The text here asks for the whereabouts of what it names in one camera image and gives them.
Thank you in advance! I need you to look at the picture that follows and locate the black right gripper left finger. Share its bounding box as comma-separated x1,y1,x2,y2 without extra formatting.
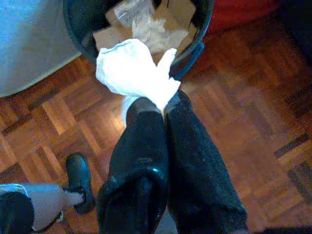
96,97,170,234

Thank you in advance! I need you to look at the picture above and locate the clear plastic wrap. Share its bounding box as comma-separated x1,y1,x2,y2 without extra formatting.
114,1,169,54

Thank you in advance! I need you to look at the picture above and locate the red sofa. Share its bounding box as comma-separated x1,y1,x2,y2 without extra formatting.
207,0,283,36

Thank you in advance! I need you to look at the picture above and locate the black left robot foot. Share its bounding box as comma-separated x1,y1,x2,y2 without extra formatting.
65,153,97,215

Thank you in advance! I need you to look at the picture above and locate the white tissue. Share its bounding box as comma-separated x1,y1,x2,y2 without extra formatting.
95,38,182,127

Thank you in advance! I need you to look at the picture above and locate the brown cardboard piece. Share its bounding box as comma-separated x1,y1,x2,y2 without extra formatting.
92,0,198,56

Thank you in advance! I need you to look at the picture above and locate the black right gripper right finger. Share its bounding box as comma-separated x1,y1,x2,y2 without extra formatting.
164,90,249,234

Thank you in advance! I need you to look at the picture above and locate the black round waste bin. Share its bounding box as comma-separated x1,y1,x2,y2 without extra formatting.
62,0,215,83

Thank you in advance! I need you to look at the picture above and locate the grey upright mattress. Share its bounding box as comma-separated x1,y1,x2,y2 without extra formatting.
0,0,83,98

